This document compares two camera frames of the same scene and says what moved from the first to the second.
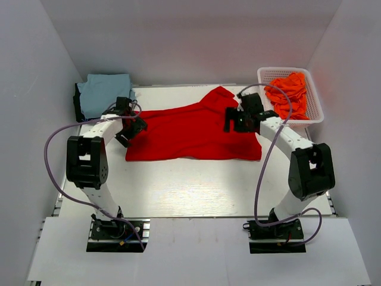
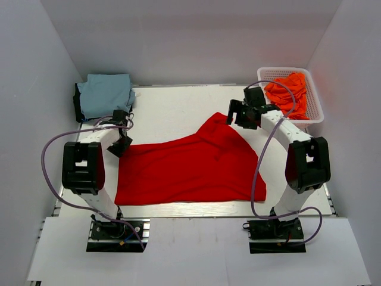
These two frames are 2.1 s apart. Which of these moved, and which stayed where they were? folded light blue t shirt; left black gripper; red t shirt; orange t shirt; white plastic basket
Moved: left black gripper; red t shirt
Stayed: white plastic basket; folded light blue t shirt; orange t shirt
